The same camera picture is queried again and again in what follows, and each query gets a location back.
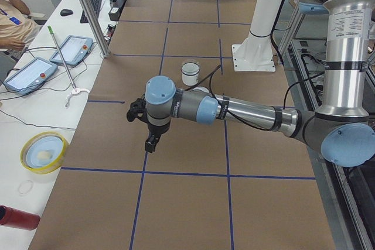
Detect black computer mouse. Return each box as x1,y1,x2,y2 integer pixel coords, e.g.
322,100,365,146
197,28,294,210
60,9,74,16

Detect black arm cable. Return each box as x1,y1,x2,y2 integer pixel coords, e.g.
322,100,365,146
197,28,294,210
187,64,326,131

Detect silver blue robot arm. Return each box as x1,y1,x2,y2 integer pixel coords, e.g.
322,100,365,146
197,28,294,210
142,0,374,167

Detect yellow rimmed bowl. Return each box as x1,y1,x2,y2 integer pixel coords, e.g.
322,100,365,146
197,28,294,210
20,131,69,174

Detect grey teach pendant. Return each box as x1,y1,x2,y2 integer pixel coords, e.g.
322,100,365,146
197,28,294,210
59,35,94,66
4,57,57,95

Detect seated person beige shirt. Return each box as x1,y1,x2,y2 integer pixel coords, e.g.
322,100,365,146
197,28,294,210
1,0,41,52

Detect black box on desk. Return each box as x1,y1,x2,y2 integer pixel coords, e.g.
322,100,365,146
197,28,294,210
108,0,126,22

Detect white enamel mug blue rim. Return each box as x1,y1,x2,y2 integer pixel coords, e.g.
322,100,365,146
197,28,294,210
181,59,200,86

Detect metal reacher grabber stick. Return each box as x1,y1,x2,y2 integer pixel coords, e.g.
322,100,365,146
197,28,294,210
47,25,90,109

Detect brown paper table cover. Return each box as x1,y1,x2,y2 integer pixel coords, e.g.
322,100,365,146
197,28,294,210
30,0,335,249

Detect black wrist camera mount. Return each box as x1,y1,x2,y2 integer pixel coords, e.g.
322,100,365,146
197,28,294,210
127,98,148,123

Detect red bottle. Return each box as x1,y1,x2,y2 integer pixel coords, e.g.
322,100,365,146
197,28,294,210
1,206,40,231

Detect far grey teach pendant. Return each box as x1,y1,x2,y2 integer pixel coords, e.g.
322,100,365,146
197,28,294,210
59,35,94,66

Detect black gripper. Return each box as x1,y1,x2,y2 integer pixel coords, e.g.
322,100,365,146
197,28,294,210
145,122,170,153

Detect black keyboard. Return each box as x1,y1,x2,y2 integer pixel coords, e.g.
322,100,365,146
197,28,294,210
80,0,104,24

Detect aluminium frame post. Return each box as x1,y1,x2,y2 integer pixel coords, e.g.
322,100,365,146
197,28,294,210
79,0,110,58

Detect near grey teach pendant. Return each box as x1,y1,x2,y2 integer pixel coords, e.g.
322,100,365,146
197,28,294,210
4,57,57,95

